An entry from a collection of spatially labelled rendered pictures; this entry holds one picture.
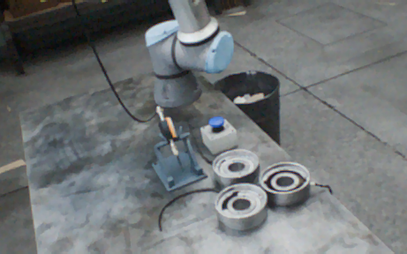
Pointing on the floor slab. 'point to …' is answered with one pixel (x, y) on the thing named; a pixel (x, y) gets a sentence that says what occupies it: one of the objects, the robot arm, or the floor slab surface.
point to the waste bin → (267, 113)
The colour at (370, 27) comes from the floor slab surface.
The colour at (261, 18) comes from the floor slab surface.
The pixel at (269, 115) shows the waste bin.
